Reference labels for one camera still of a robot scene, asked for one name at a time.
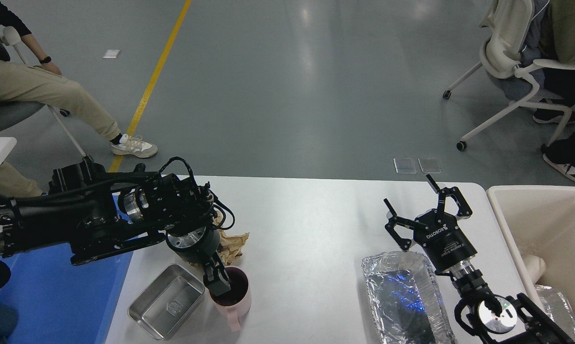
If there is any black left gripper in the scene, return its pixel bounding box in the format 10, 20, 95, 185
166, 228, 232, 296

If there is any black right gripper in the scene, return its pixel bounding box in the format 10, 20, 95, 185
383, 174, 478, 275

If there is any pink mug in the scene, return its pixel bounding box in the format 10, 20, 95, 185
209, 266, 251, 332

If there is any stainless steel rectangular tray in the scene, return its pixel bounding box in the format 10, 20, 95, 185
128, 264, 205, 340

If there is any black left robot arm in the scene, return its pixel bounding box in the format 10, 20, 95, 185
0, 158, 233, 296

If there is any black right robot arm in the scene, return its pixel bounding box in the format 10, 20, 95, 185
384, 175, 572, 344

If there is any crumpled brown paper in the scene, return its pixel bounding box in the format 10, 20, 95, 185
213, 209, 250, 266

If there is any aluminium foil tray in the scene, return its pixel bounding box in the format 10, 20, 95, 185
362, 251, 457, 344

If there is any white cup in bin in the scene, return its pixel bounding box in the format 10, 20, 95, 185
522, 255, 547, 284

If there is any white plastic bin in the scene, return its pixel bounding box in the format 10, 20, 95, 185
487, 185, 575, 313

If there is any crumpled foil in bin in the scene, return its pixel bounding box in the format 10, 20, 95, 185
534, 284, 575, 342

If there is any blue plastic tray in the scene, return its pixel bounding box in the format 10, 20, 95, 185
0, 194, 146, 344

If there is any white office chair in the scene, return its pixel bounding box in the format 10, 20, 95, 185
443, 0, 575, 151

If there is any seated person olive jacket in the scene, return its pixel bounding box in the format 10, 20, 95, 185
539, 0, 575, 182

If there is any grey office chair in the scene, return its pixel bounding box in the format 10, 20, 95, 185
0, 27, 94, 163

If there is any person in black shirt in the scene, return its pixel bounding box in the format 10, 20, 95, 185
0, 0, 159, 199

